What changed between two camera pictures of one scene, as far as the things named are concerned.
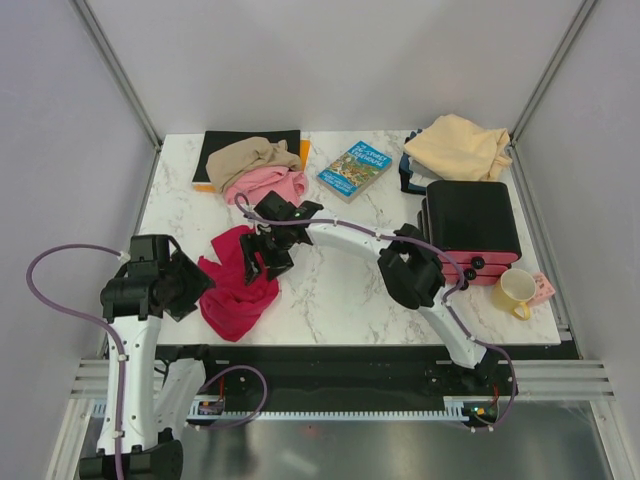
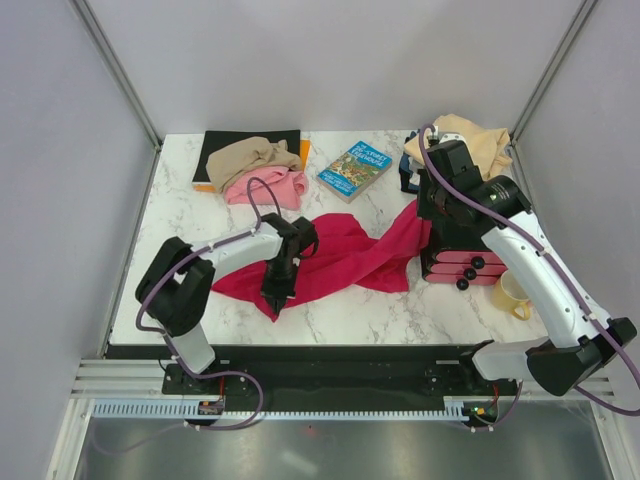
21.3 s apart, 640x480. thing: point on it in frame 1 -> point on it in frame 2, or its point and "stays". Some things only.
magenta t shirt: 229,302 -> 345,253
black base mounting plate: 369,373 stays
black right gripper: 253,243 -> 425,211
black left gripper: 193,275 -> 277,295
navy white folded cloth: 415,177 stays
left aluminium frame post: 95,31 stays
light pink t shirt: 255,184 stays
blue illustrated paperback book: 354,172 stays
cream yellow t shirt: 454,148 stays
